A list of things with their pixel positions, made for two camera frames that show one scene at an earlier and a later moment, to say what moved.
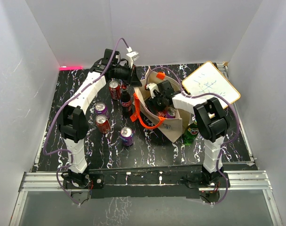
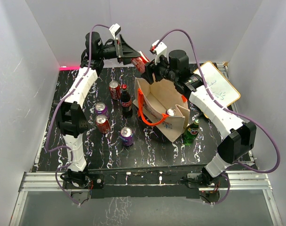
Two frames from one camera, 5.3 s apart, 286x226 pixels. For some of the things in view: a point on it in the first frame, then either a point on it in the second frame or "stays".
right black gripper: (150, 102) -> (151, 68)
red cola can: (161, 114) -> (140, 62)
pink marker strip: (63, 68) stays
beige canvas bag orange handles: (156, 105) stays
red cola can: (103, 124) stays
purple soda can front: (127, 135) stays
